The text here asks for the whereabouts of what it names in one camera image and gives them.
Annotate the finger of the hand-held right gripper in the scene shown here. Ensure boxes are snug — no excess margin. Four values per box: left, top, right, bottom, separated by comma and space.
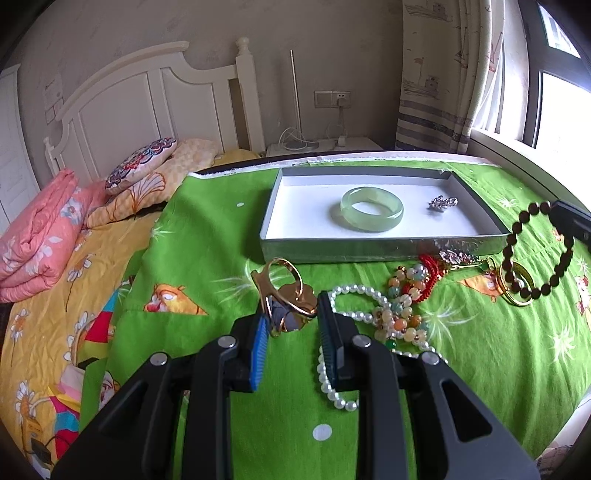
551, 200, 591, 254

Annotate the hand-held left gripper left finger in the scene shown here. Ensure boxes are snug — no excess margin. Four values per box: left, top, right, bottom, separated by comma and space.
51, 314, 269, 480

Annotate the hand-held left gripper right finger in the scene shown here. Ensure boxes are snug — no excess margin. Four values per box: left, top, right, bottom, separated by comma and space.
317, 290, 541, 480

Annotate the grey pearl earring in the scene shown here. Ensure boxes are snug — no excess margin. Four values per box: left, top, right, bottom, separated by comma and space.
269, 299, 297, 332

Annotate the white pearl necklace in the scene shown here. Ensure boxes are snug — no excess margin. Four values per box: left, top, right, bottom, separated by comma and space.
316, 284, 448, 412

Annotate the dark bead bracelet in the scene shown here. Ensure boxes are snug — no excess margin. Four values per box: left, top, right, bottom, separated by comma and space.
502, 200, 575, 299

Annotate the gold bangle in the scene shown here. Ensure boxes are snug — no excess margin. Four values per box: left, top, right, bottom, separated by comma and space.
494, 258, 536, 308

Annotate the multicoloured bead bracelet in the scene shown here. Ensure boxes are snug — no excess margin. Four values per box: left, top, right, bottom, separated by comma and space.
374, 263, 437, 352

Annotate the red cord bracelet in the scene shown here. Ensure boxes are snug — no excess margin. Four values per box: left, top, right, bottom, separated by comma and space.
399, 254, 444, 305

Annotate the grey cardboard tray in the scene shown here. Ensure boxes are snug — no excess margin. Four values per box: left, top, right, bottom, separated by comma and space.
259, 166, 512, 265

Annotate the white window sill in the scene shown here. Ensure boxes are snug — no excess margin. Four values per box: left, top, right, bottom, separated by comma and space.
466, 128, 591, 222

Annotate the dark-framed window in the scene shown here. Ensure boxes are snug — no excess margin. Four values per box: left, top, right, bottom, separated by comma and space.
517, 0, 591, 204

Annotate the green printed blanket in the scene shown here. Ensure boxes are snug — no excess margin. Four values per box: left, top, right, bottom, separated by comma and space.
78, 154, 591, 480

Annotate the green jade bangle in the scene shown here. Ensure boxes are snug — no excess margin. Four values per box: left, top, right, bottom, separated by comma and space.
341, 186, 404, 230

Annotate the printed striped curtain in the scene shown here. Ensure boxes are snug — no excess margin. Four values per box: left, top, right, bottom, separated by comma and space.
396, 0, 506, 154

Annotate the plain yellow pillow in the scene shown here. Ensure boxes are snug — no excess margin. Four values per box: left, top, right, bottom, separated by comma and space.
216, 148, 262, 163

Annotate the beige shell-pattern pillow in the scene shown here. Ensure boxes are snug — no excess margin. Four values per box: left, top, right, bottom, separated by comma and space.
85, 138, 222, 229

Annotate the embroidered floral pillow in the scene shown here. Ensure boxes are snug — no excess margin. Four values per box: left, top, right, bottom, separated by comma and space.
104, 137, 178, 195

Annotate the pink floral quilt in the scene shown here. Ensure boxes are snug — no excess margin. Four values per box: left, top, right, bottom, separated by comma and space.
0, 168, 109, 303

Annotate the white bed headboard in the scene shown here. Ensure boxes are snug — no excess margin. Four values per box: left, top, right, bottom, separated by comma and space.
44, 37, 266, 178

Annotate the white door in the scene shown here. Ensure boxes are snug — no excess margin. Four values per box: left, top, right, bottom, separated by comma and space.
0, 65, 41, 234

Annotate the white coiled cable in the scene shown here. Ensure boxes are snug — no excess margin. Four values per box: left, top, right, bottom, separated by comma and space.
278, 128, 311, 150

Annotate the white charger cable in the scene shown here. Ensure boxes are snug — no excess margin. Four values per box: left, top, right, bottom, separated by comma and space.
325, 98, 350, 148

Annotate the black cable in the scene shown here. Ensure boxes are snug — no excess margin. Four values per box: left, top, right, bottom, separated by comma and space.
28, 429, 78, 468

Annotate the wall socket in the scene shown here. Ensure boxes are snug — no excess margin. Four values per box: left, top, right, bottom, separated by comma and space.
314, 90, 351, 110

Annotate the white wall switch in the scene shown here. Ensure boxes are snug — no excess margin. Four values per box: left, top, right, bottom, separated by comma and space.
43, 76, 66, 123

